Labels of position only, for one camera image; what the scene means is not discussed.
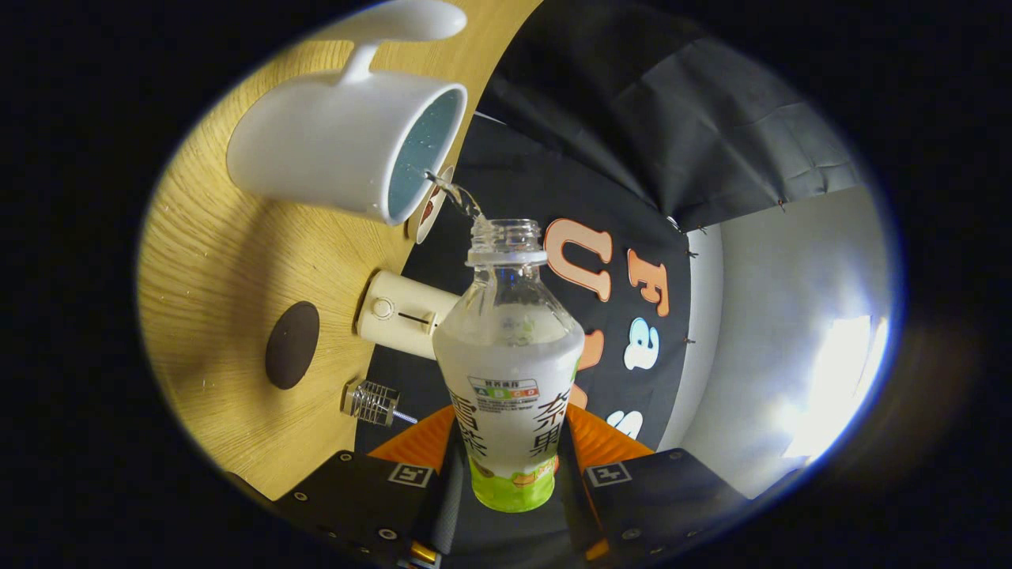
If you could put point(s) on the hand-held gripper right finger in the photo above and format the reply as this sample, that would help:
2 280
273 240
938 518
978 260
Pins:
672 498

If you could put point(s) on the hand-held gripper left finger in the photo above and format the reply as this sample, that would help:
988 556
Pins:
356 498

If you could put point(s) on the dark brown round coaster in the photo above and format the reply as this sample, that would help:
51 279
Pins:
292 345

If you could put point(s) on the clear plastic juice bottle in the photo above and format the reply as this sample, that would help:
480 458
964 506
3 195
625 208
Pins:
510 371

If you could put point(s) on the white ceramic cup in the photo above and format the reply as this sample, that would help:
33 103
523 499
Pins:
332 142

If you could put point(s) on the metal spoon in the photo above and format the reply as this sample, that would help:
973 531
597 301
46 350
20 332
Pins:
405 416

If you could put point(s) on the white toaster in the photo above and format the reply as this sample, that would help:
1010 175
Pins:
403 316

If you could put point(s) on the wooden table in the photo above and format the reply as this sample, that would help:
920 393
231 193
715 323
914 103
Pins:
205 261

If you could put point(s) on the small beige plate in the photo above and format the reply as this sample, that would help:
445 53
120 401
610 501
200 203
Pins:
444 183

